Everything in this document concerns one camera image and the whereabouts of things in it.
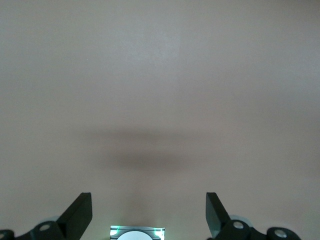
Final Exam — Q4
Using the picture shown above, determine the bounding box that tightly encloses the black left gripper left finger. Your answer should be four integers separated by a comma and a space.
0, 192, 93, 240

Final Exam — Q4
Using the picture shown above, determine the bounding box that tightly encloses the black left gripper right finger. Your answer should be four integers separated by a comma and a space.
206, 192, 301, 240

